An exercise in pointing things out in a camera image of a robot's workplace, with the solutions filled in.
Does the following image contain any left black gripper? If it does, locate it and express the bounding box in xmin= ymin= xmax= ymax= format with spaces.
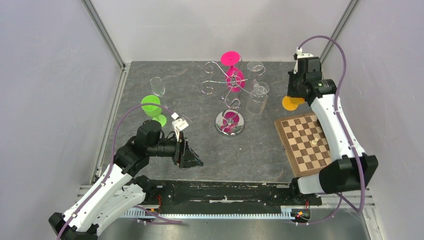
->
xmin=147 ymin=130 xmax=204 ymax=169

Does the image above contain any chrome wine glass rack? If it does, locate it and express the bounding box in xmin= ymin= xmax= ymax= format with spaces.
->
xmin=203 ymin=58 xmax=266 ymax=138

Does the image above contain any green wine glass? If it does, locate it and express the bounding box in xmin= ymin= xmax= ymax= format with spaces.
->
xmin=140 ymin=95 xmax=167 ymax=127

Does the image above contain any orange wine glass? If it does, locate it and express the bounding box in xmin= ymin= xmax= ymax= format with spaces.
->
xmin=281 ymin=96 xmax=305 ymax=111

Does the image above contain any clear wine glass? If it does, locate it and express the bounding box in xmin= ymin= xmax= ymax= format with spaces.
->
xmin=149 ymin=76 xmax=166 ymax=98

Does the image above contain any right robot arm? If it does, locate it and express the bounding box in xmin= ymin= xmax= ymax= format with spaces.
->
xmin=287 ymin=53 xmax=379 ymax=204

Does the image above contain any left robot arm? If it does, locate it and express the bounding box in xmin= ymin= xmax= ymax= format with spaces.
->
xmin=48 ymin=118 xmax=204 ymax=240

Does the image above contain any pink wine glass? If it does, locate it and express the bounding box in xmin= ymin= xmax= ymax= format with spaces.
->
xmin=220 ymin=51 xmax=245 ymax=93

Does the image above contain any wooden chessboard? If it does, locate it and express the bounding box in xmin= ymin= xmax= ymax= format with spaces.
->
xmin=274 ymin=112 xmax=332 ymax=178

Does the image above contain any white chess piece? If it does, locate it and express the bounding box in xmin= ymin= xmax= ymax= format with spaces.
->
xmin=311 ymin=138 xmax=320 ymax=146

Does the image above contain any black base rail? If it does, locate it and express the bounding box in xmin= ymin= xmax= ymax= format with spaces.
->
xmin=139 ymin=180 xmax=322 ymax=215

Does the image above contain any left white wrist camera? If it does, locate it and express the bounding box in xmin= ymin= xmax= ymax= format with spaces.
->
xmin=171 ymin=112 xmax=189 ymax=140

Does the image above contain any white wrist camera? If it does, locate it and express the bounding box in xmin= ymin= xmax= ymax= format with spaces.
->
xmin=171 ymin=112 xmax=189 ymax=140
xmin=293 ymin=47 xmax=314 ymax=74

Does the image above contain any white slotted cable duct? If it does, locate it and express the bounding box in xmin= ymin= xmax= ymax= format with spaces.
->
xmin=115 ymin=206 xmax=311 ymax=220

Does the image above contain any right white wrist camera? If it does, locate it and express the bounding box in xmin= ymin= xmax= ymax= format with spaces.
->
xmin=293 ymin=47 xmax=314 ymax=74

